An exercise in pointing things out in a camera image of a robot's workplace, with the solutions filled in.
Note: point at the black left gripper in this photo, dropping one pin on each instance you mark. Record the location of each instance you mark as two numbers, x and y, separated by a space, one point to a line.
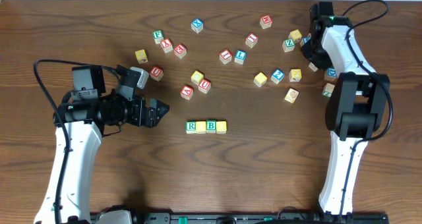
145 112

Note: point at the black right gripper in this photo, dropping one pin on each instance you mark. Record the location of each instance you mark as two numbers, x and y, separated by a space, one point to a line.
310 49

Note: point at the blue T block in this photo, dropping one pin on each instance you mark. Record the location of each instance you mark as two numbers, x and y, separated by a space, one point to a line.
313 67

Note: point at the green R block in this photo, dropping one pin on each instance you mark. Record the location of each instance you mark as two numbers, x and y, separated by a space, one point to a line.
190 127

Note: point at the yellow O block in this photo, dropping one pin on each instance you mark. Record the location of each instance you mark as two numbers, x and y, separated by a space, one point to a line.
221 127
200 127

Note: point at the green B block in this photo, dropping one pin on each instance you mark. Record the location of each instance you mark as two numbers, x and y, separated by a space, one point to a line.
210 126

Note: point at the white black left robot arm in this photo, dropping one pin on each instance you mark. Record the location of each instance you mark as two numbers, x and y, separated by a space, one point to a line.
101 96

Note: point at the blue 5 block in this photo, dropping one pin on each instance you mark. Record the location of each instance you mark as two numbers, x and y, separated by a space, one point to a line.
304 40

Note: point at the yellow block upper right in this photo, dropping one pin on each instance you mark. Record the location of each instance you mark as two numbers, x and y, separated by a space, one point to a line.
295 35

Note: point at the green Z block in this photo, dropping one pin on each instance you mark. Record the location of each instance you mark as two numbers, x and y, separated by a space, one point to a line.
288 45

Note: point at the blue D block right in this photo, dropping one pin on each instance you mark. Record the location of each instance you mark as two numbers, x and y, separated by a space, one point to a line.
330 74

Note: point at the red A block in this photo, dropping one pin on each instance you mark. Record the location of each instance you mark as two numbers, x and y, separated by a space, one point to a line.
187 92

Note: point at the yellow hammer picture block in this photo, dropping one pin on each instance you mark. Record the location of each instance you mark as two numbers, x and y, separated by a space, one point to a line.
295 75

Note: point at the red U block left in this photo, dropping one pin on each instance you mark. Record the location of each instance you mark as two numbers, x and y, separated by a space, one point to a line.
156 73

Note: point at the red u block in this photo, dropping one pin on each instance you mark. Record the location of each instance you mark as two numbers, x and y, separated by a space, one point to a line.
204 86
156 73

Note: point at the green 7 block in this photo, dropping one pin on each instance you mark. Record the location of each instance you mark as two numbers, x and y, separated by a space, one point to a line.
328 90

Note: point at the blue 2 block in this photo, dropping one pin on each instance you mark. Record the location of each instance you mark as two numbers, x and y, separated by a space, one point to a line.
277 76

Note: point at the yellow block near centre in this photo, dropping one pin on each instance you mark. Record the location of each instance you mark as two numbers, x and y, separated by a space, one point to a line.
197 77

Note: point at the red U block centre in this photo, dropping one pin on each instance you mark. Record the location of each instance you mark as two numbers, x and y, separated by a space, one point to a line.
204 86

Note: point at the yellow snail picture block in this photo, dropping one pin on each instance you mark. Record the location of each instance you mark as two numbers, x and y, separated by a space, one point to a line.
291 95

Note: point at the red block top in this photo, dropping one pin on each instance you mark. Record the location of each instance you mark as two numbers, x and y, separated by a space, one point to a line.
266 21

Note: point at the yellow block far left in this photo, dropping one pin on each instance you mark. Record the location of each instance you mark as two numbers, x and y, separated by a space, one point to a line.
141 56

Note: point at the yellow S block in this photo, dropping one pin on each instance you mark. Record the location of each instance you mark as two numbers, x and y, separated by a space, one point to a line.
260 79

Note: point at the red I block upper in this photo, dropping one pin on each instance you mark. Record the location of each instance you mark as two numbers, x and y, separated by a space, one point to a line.
251 40

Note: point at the red i block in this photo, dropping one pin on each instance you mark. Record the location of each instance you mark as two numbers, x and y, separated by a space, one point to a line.
225 56
251 40

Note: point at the red E block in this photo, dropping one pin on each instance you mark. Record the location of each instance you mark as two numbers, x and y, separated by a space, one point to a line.
180 50

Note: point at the red X block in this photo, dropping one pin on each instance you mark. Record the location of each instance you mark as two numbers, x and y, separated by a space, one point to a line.
166 45

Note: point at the blue L block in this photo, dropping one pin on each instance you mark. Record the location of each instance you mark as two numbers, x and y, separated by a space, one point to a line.
240 57

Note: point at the green F block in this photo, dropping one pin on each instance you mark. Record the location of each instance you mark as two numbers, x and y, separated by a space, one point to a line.
158 36

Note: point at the red I block left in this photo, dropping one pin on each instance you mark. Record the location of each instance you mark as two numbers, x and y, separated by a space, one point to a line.
225 56

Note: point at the blue X block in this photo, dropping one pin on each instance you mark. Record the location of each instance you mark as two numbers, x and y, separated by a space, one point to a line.
197 25

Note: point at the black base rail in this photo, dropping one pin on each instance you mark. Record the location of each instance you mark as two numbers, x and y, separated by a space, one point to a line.
286 216

